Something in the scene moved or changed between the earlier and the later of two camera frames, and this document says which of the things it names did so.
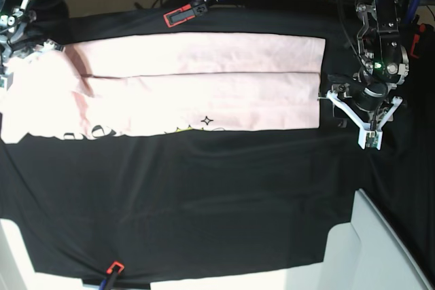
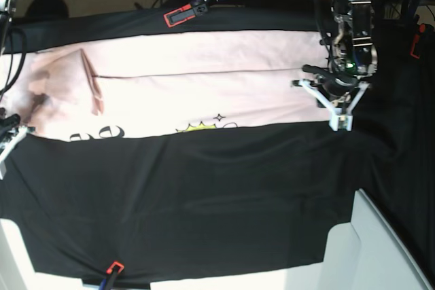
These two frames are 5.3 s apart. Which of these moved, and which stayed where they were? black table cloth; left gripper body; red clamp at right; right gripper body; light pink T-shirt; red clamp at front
Moved: left gripper body; right gripper body
Stayed: red clamp at front; red clamp at right; black table cloth; light pink T-shirt
